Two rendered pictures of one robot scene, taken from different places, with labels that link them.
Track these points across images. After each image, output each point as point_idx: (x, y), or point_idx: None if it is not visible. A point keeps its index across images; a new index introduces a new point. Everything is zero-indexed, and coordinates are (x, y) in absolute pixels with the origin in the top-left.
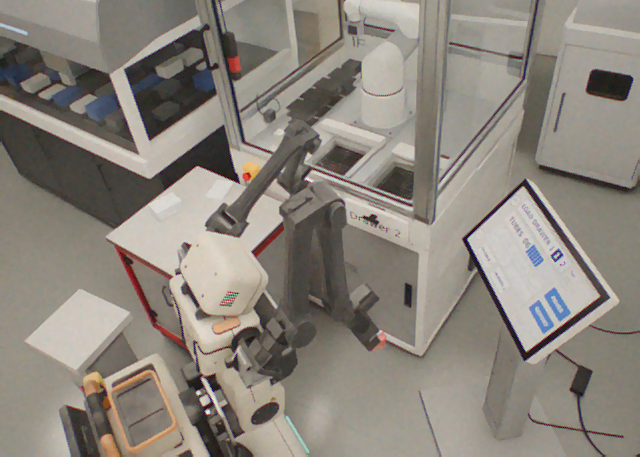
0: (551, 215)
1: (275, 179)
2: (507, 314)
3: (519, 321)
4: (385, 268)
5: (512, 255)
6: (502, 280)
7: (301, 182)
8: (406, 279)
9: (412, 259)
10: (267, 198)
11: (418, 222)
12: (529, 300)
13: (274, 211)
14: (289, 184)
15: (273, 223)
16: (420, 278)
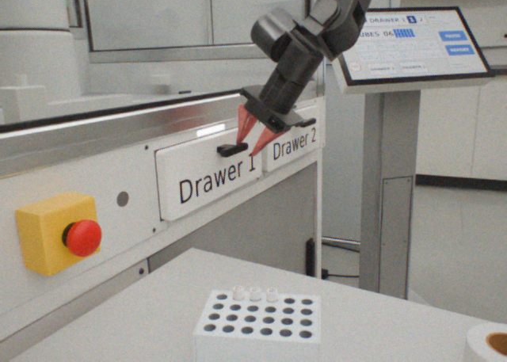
0: (373, 8)
1: (125, 206)
2: (450, 73)
3: (459, 66)
4: (291, 244)
5: (394, 47)
6: (415, 65)
7: (257, 92)
8: (306, 234)
9: (310, 184)
10: (130, 292)
11: (318, 99)
12: (443, 52)
13: (200, 273)
14: None
15: (254, 269)
16: (318, 207)
